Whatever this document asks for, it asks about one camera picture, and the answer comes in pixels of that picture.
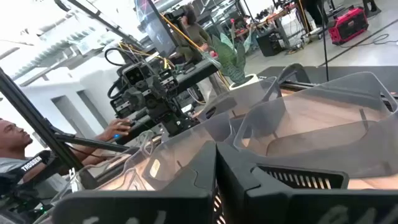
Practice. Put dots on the smoked translucent plastic basket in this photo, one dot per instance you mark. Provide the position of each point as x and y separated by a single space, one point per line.
242 99
202 130
311 124

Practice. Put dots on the black Trossen-labelled bracket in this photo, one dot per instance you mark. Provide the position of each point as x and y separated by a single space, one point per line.
31 163

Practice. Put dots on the white plant pot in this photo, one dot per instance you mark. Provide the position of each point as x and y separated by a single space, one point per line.
245 82

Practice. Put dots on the red equipment case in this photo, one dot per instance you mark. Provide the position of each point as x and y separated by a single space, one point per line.
348 28

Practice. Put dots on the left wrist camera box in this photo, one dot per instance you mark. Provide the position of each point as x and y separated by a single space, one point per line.
133 74

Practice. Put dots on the computer monitor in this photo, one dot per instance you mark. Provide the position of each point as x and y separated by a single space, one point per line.
158 31

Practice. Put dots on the person's hand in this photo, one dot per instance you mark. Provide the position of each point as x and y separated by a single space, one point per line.
113 127

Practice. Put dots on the dark grey desk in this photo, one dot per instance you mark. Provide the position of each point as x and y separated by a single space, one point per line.
199 73

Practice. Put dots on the green artificial plant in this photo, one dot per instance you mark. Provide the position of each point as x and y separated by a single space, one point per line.
231 59

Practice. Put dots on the cluttered workbench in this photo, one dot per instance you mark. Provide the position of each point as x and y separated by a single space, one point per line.
270 18

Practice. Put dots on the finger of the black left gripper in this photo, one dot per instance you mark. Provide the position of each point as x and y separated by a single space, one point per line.
158 87
135 99

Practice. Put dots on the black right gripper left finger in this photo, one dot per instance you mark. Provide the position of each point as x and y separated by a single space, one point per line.
140 208

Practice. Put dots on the person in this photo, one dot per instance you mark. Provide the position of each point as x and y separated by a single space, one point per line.
14 137
194 34

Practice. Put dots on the thin black pole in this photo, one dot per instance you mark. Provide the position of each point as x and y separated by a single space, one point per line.
324 46

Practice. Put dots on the black computer mouse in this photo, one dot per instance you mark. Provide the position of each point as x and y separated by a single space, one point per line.
116 136

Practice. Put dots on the person's forearm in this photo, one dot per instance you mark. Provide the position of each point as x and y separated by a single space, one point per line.
90 158

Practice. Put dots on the black box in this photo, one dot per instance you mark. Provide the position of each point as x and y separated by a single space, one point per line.
269 43

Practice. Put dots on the clear plastic bin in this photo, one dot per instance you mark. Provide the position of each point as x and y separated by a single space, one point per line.
174 158
118 174

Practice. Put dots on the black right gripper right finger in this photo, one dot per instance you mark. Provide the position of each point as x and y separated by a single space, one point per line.
311 208

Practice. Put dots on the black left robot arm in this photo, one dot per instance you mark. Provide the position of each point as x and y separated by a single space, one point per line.
174 121

